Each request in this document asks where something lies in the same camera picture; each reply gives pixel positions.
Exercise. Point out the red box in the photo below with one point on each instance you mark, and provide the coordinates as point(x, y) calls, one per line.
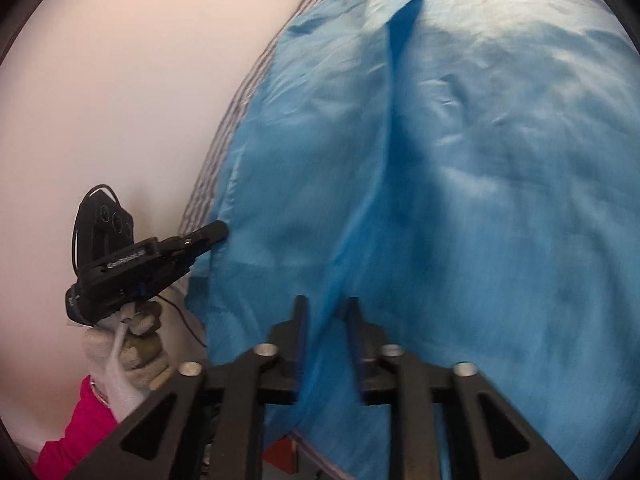
point(280, 455)

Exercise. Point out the person's left forearm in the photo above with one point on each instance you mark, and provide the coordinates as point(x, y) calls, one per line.
point(75, 435)

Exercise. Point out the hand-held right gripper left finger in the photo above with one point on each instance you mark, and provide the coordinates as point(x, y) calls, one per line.
point(301, 345)

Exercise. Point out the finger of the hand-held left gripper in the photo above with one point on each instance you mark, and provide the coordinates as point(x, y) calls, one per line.
point(210, 232)

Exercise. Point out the light blue coat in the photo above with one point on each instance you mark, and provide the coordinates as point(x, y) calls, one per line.
point(450, 160)

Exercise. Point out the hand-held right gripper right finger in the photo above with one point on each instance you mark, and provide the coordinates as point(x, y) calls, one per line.
point(355, 347)

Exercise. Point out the striped blanket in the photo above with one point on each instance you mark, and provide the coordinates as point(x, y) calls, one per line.
point(239, 105)

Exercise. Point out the person's left hand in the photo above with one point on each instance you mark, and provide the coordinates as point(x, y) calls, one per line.
point(125, 360)

